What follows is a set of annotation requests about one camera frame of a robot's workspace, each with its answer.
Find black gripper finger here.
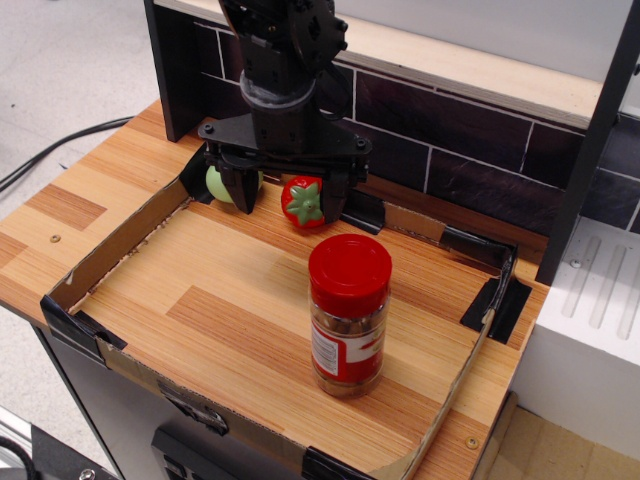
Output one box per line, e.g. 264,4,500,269
220,166,260,214
321,171,354,224

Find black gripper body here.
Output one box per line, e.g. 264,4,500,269
198,108,372,186

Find red-lidded basil bottle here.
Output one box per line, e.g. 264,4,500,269
308,234,392,398

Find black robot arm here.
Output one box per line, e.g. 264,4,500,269
198,1,372,223

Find cardboard fence with black tape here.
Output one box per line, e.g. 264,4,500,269
41,149,530,479

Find light green ball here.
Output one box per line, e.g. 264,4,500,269
205,166,264,204

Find red tomato-shaped shaker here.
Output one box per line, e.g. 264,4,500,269
281,176,325,229

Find wooden shelf with black posts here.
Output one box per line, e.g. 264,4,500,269
145,1,639,284

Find white sink drainboard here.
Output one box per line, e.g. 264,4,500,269
513,218,639,458

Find black equipment at bottom left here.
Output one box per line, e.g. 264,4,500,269
1,407,117,480

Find black cables on floor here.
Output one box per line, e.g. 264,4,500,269
0,115,135,193

